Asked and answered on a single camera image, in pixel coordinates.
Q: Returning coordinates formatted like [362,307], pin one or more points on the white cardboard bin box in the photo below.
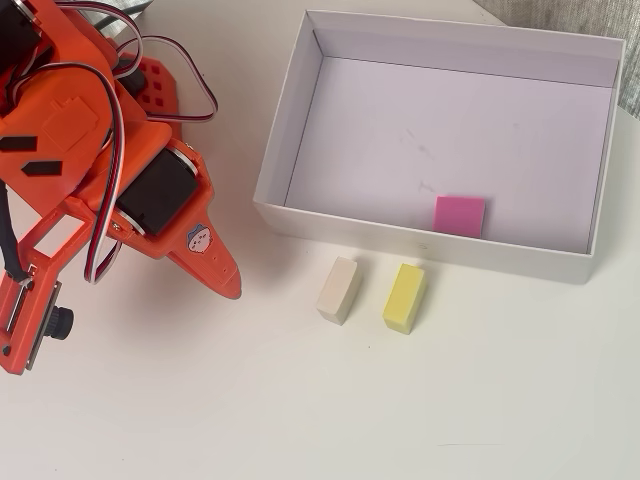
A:
[400,125]

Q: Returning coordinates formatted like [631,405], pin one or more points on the white foam cuboid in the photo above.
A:
[340,290]

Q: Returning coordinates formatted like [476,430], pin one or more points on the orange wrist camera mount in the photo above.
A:
[30,260]

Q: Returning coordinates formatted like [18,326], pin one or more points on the yellow foam cuboid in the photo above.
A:
[404,300]

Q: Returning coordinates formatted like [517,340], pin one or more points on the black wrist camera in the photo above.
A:
[60,322]

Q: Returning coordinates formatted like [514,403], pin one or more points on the orange gripper black servo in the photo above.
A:
[152,192]

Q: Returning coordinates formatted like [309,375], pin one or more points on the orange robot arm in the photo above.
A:
[65,100]

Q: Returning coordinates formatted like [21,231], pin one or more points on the pink foam cuboid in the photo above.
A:
[459,217]

